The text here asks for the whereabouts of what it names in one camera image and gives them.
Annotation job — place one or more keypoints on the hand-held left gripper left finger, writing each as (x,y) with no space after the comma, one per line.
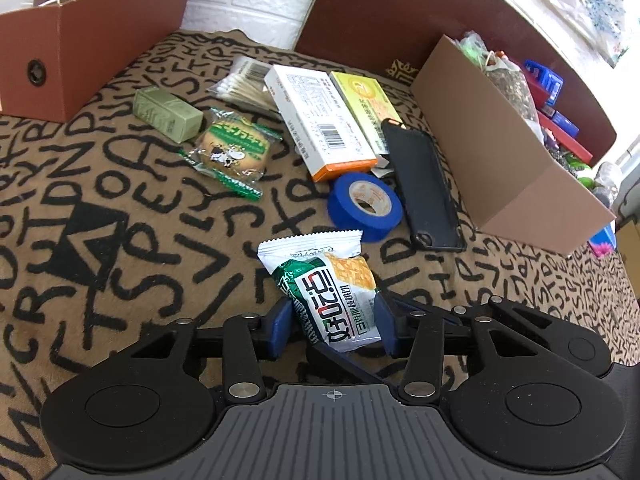
(280,329)

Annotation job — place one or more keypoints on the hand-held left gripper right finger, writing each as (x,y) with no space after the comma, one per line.
(387,327)

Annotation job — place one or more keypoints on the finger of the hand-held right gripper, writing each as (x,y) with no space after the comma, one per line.
(500,306)

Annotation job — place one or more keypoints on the white green snack packet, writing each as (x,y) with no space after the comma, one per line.
(330,290)

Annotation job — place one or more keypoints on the brown storage box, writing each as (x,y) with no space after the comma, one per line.
(100,60)

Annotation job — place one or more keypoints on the colourful packet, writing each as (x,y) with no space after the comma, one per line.
(604,240)

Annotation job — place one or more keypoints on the blue tape roll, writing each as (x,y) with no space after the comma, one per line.
(345,210)

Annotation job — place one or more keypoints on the black phone case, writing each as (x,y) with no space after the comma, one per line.
(425,185)

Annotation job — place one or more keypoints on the cardboard box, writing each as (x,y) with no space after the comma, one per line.
(475,150)

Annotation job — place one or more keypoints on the green plastic toys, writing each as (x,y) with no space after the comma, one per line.
(597,180)

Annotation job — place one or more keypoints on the long red box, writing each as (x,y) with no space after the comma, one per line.
(565,137)

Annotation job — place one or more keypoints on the green cookie packet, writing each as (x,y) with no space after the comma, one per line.
(230,147)

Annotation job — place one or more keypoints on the blue plastic box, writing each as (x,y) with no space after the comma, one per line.
(545,77)
(565,122)

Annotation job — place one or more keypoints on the letter printed blanket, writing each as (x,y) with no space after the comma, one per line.
(100,210)

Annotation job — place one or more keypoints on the bag of dried mix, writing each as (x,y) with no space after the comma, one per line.
(510,90)

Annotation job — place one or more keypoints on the white orange medicine box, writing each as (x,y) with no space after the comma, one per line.
(315,115)

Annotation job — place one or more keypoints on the yellow medicine box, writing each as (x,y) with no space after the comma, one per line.
(365,100)

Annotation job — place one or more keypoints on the cotton swab pack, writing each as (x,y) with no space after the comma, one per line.
(245,85)

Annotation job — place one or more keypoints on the small green box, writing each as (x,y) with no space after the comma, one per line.
(165,110)

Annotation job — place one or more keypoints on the green plastic bag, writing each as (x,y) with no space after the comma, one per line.
(472,47)

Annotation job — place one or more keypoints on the floral cloth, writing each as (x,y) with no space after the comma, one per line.
(590,0)

